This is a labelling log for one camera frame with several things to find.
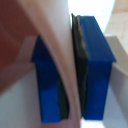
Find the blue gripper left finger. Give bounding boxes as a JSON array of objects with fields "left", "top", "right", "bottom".
[{"left": 31, "top": 34, "right": 71, "bottom": 124}]

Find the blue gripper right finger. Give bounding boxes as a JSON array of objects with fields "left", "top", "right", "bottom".
[{"left": 70, "top": 13, "right": 117, "bottom": 121}]

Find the pink mug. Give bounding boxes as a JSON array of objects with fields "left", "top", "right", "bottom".
[{"left": 0, "top": 0, "right": 84, "bottom": 128}]

